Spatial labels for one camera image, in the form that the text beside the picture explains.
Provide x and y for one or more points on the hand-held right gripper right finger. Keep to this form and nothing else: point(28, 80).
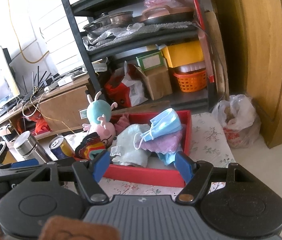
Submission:
point(184, 166)

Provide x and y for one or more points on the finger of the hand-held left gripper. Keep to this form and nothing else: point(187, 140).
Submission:
point(24, 163)

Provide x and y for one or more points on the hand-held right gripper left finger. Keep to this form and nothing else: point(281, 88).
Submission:
point(100, 166)

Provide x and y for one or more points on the striped knitted sock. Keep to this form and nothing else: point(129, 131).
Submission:
point(90, 147)

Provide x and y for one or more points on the purple towel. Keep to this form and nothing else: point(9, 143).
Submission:
point(161, 143)

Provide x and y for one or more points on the pink pig plush toy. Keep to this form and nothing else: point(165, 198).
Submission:
point(103, 128)

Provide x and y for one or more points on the light green towel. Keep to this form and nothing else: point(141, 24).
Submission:
point(128, 140)

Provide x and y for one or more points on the red cardboard box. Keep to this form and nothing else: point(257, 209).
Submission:
point(143, 176)

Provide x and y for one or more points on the blue face mask bundle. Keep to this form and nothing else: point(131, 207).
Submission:
point(166, 122)

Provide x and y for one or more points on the pink knitted cloth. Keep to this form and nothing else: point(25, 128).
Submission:
point(123, 122)

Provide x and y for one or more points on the steel thermos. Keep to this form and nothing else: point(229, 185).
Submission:
point(30, 147)

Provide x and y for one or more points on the blue and yellow drink can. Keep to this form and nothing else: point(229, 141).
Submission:
point(60, 148)

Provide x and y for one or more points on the wooden TV stand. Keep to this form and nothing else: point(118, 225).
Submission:
point(63, 105)

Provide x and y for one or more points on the red and white plastic bag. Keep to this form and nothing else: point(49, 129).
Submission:
point(136, 92)

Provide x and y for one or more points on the orange plastic basket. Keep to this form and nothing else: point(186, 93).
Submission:
point(191, 81)

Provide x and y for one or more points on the black antenna router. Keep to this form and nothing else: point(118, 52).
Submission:
point(37, 77)

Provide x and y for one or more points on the brown cardboard box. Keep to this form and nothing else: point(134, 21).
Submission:
point(158, 82)

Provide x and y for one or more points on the white power adapter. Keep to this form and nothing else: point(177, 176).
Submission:
point(64, 82)

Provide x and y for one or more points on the brown lidded container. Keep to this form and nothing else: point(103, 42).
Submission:
point(191, 68)

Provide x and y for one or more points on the green box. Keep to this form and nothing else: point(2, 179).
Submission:
point(152, 61)

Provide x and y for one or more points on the yellow box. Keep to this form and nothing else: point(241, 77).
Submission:
point(183, 53)

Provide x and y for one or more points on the cardboard sheet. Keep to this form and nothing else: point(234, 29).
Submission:
point(214, 55)

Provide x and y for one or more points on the black metal shelf rack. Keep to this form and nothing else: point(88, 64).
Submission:
point(78, 42)

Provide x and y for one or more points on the bubble wrap sheet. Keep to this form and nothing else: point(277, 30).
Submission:
point(100, 38)

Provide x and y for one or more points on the wooden cabinet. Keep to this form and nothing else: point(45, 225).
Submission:
point(261, 55)

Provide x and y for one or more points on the red board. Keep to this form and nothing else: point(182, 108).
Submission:
point(201, 30)

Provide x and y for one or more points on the black frying pan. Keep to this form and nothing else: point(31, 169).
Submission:
point(171, 19)

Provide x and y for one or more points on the steel pot with lid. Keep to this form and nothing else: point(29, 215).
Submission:
point(113, 18)

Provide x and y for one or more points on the brown clay pot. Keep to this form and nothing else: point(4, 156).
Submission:
point(156, 11)

